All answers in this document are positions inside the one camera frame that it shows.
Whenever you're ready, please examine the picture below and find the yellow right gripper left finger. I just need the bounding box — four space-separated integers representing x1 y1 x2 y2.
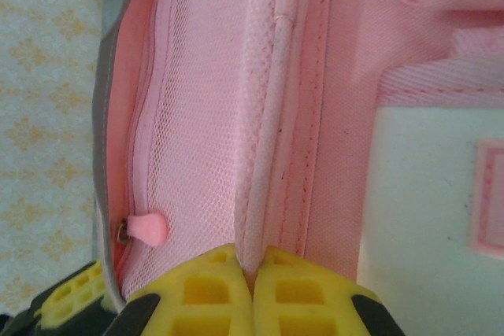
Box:
104 244 253 336

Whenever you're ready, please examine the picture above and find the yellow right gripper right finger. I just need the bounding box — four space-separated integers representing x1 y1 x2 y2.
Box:
254 245 406 336

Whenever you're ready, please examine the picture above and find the pink backpack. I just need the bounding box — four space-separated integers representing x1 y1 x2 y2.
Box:
91 0 504 313

